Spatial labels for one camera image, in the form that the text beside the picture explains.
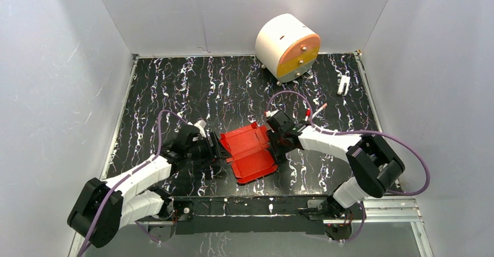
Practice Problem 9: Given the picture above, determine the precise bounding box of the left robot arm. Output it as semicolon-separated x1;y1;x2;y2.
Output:
67;124;231;248

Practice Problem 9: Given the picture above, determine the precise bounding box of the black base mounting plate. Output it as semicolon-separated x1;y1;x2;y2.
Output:
137;195;365;236

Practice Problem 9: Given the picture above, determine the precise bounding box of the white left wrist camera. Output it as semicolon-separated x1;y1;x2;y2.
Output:
193;119;207;138

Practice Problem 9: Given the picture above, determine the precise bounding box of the white clip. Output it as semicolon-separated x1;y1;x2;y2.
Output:
337;75;350;96

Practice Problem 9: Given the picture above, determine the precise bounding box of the pink capped white pen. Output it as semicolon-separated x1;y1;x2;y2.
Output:
312;103;327;119

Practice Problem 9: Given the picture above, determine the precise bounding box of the red capped white pen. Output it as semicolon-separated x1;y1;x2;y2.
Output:
305;109;312;123

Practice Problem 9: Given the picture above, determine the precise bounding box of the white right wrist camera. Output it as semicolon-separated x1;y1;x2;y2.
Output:
264;110;279;119

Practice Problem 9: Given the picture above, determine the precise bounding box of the aluminium frame rail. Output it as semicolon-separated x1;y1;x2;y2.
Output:
67;198;435;257

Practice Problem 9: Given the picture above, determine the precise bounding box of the white round drawer cabinet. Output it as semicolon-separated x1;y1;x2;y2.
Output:
255;13;321;85

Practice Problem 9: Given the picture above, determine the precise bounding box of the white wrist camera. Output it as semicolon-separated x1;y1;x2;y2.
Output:
264;110;279;119
193;119;207;138

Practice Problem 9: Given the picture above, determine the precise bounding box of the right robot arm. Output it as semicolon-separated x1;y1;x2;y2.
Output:
266;111;405;219

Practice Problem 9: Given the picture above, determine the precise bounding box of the red paper box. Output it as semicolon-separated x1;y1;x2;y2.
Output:
220;122;277;185

